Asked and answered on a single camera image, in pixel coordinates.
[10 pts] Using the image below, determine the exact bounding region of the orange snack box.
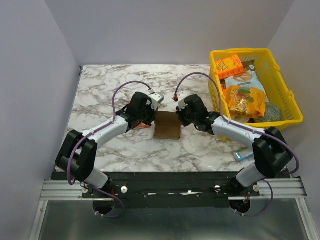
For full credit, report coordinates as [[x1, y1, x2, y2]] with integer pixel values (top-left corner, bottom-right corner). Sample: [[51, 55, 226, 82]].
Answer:
[[215, 54, 244, 80]]

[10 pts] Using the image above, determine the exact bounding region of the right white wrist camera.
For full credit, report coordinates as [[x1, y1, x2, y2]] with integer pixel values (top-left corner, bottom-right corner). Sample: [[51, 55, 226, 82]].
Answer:
[[173, 91, 191, 111]]

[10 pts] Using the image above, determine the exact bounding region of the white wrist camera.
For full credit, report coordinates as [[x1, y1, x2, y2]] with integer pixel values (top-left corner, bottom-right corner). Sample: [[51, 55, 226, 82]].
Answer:
[[173, 91, 191, 111], [148, 93, 164, 111]]

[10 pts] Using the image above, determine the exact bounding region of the orange candy bag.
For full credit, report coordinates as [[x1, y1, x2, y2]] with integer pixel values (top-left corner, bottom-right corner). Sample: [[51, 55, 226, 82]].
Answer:
[[223, 85, 266, 119]]

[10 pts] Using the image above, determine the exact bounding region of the brown cardboard box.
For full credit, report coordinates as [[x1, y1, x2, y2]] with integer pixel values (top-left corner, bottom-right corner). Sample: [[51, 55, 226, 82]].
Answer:
[[153, 111, 181, 140]]

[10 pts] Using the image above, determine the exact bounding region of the small blue white packet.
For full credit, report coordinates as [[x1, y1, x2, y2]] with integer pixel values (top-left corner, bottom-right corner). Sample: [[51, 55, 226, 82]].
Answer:
[[233, 147, 254, 162]]

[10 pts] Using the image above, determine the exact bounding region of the yellow plastic basket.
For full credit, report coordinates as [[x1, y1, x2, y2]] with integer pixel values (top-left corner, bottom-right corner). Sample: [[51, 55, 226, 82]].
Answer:
[[208, 48, 304, 130]]

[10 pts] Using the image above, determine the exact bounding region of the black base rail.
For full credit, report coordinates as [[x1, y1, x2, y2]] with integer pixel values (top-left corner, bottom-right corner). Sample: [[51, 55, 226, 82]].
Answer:
[[51, 171, 261, 210]]

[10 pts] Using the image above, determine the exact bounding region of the light blue snack bag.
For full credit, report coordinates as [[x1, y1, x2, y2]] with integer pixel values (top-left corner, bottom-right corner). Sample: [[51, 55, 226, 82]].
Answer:
[[224, 64, 266, 93]]

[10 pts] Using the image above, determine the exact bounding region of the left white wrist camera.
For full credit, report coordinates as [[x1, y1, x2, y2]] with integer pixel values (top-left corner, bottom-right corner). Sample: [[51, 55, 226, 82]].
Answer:
[[148, 93, 164, 111]]

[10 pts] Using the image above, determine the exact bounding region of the green mesh sponge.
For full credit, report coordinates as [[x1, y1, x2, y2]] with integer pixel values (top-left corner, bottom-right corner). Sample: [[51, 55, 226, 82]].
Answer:
[[254, 102, 284, 123]]

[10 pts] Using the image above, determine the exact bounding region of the orange product box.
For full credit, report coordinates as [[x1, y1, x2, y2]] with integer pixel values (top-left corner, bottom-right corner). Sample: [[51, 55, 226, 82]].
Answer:
[[128, 99, 152, 130]]

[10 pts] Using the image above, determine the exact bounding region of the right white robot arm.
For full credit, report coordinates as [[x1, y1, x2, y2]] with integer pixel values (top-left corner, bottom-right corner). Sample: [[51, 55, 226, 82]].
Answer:
[[174, 92, 293, 196]]

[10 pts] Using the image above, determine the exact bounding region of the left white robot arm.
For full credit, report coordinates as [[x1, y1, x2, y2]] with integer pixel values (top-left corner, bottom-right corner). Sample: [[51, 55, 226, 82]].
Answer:
[[55, 92, 164, 198]]

